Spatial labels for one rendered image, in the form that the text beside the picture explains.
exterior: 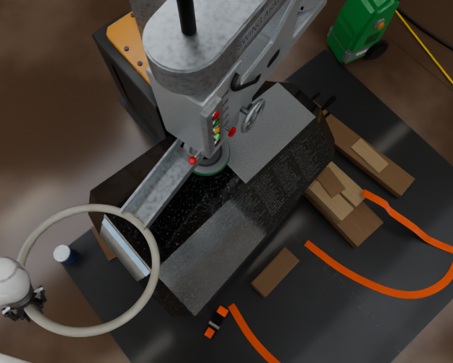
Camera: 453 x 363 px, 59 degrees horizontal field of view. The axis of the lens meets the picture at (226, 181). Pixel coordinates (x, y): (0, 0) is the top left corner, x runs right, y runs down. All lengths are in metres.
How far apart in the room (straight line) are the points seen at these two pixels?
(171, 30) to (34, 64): 2.41
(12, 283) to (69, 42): 2.50
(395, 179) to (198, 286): 1.55
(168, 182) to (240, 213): 0.42
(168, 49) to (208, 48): 0.10
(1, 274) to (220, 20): 0.87
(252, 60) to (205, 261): 0.92
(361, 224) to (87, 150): 1.90
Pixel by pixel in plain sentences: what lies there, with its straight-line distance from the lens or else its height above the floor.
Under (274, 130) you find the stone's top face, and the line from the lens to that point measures 1.94.
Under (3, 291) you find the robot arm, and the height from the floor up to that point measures 1.49.
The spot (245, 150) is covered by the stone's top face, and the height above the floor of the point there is 0.85.
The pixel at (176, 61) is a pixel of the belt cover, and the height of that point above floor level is 1.72.
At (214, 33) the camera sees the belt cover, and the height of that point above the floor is 1.72.
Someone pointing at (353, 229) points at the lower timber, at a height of 0.09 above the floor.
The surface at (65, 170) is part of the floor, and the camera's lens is 2.97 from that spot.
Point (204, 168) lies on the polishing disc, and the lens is 1.81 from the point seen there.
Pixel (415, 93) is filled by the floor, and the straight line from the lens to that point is 3.29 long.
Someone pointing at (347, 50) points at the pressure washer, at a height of 0.16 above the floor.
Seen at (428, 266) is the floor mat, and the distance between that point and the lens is 2.88.
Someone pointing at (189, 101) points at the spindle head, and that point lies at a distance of 1.19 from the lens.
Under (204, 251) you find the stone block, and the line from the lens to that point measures 1.84.
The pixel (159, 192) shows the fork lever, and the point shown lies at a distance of 1.61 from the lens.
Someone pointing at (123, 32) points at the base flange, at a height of 0.78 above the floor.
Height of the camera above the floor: 2.58
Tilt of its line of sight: 72 degrees down
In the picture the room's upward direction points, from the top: 1 degrees counter-clockwise
